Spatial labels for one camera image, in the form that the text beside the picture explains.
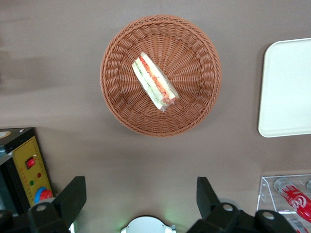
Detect cream plastic tray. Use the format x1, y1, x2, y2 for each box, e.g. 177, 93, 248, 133
258, 37, 311, 138

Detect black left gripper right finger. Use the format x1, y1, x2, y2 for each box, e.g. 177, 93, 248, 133
187, 176, 242, 233

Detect red cola bottle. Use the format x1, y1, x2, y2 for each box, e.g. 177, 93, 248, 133
274, 177, 311, 223

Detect black food warmer yellow panel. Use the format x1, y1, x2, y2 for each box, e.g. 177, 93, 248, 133
0, 128, 54, 216

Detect brown round wicker basket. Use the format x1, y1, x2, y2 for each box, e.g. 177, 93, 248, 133
99, 14, 222, 138

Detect plastic sandwich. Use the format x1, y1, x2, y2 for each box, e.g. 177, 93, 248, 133
131, 51, 180, 113

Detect clear acrylic bottle rack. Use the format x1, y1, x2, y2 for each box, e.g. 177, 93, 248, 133
256, 174, 311, 233

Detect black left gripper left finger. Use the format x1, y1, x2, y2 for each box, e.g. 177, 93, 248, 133
28, 176, 87, 233

